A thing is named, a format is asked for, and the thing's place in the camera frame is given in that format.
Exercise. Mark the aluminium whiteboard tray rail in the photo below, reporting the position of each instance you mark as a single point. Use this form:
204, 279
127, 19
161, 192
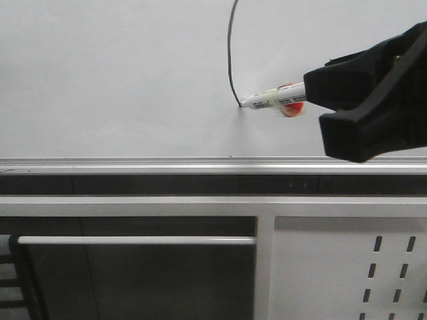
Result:
212, 166

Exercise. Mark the white whiteboard marker pen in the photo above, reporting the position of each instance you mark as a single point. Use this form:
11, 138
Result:
265, 100

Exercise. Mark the white perforated metal panel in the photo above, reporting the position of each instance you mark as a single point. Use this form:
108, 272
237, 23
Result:
348, 268

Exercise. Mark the white metal stand frame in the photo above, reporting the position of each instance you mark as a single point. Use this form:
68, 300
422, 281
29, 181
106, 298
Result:
265, 209

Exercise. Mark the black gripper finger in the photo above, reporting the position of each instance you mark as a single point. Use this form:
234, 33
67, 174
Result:
345, 82
392, 118

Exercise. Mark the white whiteboard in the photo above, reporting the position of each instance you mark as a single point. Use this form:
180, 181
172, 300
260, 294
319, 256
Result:
161, 78

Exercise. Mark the black frame at lower left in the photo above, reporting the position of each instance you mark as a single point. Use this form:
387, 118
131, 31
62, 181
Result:
19, 298

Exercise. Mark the white round crossbar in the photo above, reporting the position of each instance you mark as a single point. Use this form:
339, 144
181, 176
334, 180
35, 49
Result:
135, 240

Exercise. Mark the red round magnet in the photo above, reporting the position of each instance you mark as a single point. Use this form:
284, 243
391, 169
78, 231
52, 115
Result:
291, 98

